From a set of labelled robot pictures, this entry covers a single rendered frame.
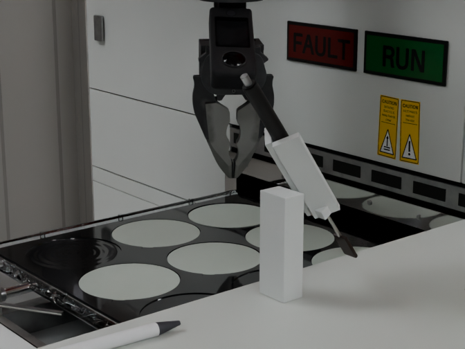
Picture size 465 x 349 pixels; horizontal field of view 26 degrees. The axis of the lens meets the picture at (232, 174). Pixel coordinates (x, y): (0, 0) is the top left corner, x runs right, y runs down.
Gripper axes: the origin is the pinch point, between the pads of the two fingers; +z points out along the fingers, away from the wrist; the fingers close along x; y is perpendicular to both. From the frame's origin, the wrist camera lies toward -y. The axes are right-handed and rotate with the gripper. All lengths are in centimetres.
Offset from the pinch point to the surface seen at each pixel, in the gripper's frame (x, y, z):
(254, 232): -2.4, -0.9, 7.3
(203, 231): 3.4, -0.4, 7.3
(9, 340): 19.1, -42.4, 1.2
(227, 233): 0.8, -1.3, 7.3
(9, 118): 60, 234, 42
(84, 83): 34, 229, 30
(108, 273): 13.6, -13.0, 7.3
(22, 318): 23.0, -10.0, 13.3
